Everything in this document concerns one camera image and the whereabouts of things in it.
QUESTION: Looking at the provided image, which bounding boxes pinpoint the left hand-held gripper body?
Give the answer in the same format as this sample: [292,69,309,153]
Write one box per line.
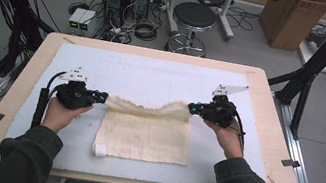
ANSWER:
[52,63,103,115]

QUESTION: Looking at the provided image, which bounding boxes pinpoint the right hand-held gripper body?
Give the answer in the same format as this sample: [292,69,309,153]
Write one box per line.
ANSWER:
[196,78,250,132]

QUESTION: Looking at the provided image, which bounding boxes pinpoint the cream knitted towel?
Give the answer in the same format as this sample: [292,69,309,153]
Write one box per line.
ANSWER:
[91,86,198,174]

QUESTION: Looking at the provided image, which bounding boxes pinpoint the person's left hand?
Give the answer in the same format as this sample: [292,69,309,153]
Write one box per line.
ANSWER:
[39,95,95,140]

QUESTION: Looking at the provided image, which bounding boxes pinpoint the person's right hand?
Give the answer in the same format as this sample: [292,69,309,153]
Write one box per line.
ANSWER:
[197,116,250,163]

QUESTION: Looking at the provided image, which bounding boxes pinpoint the white foam mat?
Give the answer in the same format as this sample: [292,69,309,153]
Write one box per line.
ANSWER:
[0,33,289,183]

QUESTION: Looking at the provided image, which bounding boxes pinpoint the white power supply unit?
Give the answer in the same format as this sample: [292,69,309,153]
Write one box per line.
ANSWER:
[76,8,98,34]
[67,5,88,32]

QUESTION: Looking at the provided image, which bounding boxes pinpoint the black round stool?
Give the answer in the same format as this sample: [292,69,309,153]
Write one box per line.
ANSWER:
[164,0,221,60]

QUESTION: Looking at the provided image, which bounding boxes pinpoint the white desk stand legs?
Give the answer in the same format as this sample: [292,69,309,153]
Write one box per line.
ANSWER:
[160,0,241,45]

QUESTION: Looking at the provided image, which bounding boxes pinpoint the brown cardboard box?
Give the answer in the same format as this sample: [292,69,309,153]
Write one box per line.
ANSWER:
[254,0,326,58]

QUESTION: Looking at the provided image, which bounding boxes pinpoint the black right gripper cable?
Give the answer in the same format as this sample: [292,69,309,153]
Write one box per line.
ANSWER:
[226,111,251,154]

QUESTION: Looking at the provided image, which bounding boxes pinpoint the coiled black cables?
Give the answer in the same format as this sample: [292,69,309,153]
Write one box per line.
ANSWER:
[132,17,161,44]

